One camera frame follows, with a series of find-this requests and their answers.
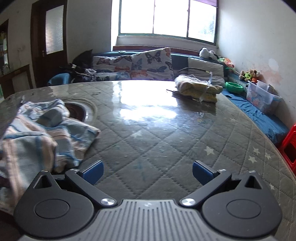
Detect clear plastic storage box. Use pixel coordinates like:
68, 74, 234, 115
245, 81, 282, 115

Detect green orange toy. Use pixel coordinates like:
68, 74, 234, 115
217, 57, 235, 70

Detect round table heater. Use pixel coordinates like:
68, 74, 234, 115
63, 102, 96, 122

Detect window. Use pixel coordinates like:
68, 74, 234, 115
111, 0, 219, 44

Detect grey cushion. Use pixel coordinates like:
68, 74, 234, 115
187, 57, 225, 87

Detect blue striped towel garment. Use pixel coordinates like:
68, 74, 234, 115
0, 99, 102, 215

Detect dark wooden cabinet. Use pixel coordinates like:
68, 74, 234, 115
0, 20, 33, 98

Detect green bowl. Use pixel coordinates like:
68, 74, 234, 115
225, 81, 244, 93

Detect white plush toy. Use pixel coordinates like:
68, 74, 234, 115
199, 47, 218, 59

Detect dark brown door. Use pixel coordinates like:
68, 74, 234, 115
31, 0, 67, 87

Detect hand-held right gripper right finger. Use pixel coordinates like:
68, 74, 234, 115
180, 160, 266, 207

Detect red plastic stool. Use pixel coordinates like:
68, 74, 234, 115
277, 124, 296, 175

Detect black bag pile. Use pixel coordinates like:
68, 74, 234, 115
59, 49, 96, 82

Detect blue sofa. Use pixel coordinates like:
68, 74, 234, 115
47, 51, 289, 145

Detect small plush toys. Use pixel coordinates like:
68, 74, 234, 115
239, 70, 260, 84

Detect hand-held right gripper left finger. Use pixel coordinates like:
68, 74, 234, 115
29, 160, 117, 208

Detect bagged yellow folded blanket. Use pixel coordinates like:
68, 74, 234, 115
174, 74, 223, 103

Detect large butterfly print cushion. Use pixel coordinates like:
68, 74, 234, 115
131, 47, 175, 80

